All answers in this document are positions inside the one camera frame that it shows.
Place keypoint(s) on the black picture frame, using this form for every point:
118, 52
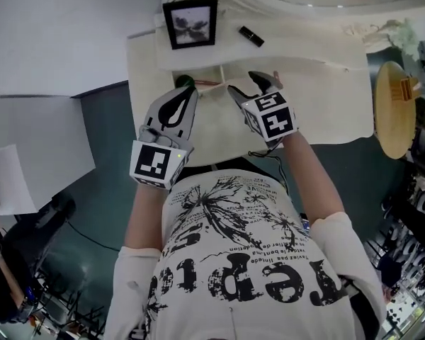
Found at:
191, 23

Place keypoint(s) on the white flower bunch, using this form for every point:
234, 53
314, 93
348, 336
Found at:
405, 39

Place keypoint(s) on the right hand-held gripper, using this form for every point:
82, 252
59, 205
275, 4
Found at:
272, 119

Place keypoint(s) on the round wooden table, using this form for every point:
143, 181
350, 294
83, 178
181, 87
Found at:
393, 126

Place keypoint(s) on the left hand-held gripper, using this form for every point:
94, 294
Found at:
152, 165

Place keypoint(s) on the cream vanity dressing table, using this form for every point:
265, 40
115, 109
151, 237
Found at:
322, 112

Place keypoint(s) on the person's white printed shirt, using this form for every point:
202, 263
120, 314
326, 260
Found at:
241, 271

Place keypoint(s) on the person's left forearm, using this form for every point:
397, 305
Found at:
145, 218

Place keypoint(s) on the white shelf unit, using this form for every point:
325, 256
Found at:
10, 179

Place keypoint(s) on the person's right forearm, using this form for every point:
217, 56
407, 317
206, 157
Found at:
311, 179

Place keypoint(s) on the small cream drawer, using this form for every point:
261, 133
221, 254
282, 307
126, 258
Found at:
205, 74
346, 69

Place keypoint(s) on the cluttered equipment rack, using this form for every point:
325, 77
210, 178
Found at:
411, 253

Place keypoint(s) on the person's black trousers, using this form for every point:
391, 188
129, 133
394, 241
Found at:
233, 165

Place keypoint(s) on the green makeup brush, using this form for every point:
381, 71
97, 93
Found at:
184, 81

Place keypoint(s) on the metal frame rack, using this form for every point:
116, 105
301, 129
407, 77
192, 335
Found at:
71, 306

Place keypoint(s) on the black lipstick tube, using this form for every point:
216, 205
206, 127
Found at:
251, 36

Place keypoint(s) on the wooden organiser box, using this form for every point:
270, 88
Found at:
405, 90

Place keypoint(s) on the white cabinet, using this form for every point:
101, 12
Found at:
39, 133

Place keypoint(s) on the lit smartphone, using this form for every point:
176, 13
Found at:
305, 221

